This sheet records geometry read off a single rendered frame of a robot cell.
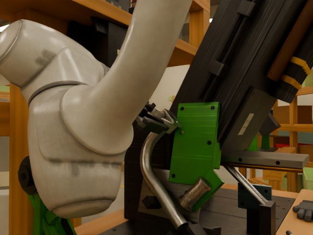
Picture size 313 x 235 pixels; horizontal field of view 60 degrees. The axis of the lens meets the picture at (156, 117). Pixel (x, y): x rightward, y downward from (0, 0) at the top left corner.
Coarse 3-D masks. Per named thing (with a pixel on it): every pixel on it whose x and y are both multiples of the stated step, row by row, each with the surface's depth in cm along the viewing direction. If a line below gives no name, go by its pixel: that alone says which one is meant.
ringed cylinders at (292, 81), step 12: (312, 24) 73; (312, 36) 73; (300, 48) 74; (312, 48) 74; (300, 60) 74; (312, 60) 82; (288, 72) 76; (300, 72) 79; (276, 84) 79; (288, 84) 76; (300, 84) 88; (276, 96) 77; (288, 96) 81
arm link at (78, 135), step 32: (160, 0) 26; (128, 32) 28; (160, 32) 27; (128, 64) 28; (160, 64) 28; (64, 96) 31; (96, 96) 30; (128, 96) 28; (32, 128) 34; (64, 128) 30; (96, 128) 30; (128, 128) 32; (32, 160) 32; (64, 160) 30; (96, 160) 31; (64, 192) 29; (96, 192) 30
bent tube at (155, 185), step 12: (168, 120) 70; (144, 144) 72; (144, 156) 72; (144, 168) 70; (156, 180) 68; (156, 192) 66; (168, 204) 63; (168, 216) 62; (180, 216) 61; (180, 228) 62
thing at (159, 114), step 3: (153, 111) 68; (156, 111) 68; (159, 111) 69; (162, 111) 70; (153, 114) 68; (156, 114) 69; (159, 114) 70; (162, 114) 70; (159, 117) 71; (162, 117) 71
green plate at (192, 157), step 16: (192, 112) 71; (208, 112) 68; (176, 128) 72; (192, 128) 69; (208, 128) 67; (176, 144) 71; (192, 144) 68; (208, 144) 66; (176, 160) 69; (192, 160) 67; (208, 160) 65; (176, 176) 68; (192, 176) 66
